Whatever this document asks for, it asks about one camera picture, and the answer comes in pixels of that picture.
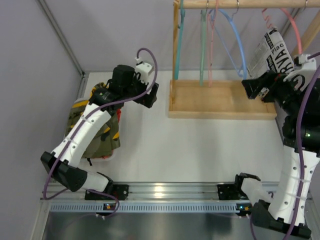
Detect camouflage yellow trousers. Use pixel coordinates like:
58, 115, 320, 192
65, 81, 122, 160

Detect pink wire hanger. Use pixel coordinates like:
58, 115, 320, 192
207, 0, 219, 87

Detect light blue plastic hanger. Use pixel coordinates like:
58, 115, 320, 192
208, 8, 248, 80

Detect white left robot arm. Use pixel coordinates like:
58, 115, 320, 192
40, 61, 159, 192

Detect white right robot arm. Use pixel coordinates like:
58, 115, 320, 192
236, 71, 320, 239

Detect newspaper print trousers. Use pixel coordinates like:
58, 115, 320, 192
247, 27, 294, 79

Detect teal plastic hanger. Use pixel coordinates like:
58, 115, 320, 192
172, 0, 186, 80

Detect pink plastic hanger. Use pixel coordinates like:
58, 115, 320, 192
261, 8, 303, 55

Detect mint green hanger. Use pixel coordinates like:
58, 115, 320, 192
199, 9, 207, 86

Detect wooden clothes rack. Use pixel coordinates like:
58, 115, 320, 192
168, 0, 320, 120

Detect orange white garment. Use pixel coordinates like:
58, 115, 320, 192
100, 109, 122, 159

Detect white plastic bin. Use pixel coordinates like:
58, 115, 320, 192
72, 97, 118, 166

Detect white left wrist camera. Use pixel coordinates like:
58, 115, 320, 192
135, 57, 154, 85

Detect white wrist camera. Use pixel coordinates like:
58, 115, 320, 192
283, 54, 317, 91
135, 57, 154, 85

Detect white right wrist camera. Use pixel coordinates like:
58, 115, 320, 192
283, 54, 317, 91

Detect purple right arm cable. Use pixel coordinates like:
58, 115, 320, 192
248, 51, 320, 240

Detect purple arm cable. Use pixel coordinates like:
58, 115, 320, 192
248, 51, 320, 240
42, 47, 159, 218

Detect aluminium mounting rail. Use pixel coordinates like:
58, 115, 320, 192
39, 181, 312, 201

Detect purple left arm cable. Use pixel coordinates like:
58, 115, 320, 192
42, 47, 159, 218

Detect slotted cable duct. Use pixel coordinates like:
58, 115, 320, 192
49, 202, 250, 214

